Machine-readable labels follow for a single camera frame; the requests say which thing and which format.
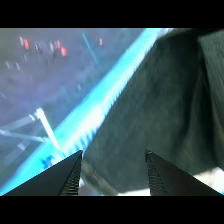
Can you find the black shorts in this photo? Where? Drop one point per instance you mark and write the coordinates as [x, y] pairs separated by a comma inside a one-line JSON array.
[[150, 100]]

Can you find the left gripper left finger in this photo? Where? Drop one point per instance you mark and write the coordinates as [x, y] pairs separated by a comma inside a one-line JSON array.
[[56, 178]]

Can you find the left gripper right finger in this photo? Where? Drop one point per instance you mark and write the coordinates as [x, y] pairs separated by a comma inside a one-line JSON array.
[[170, 180]]

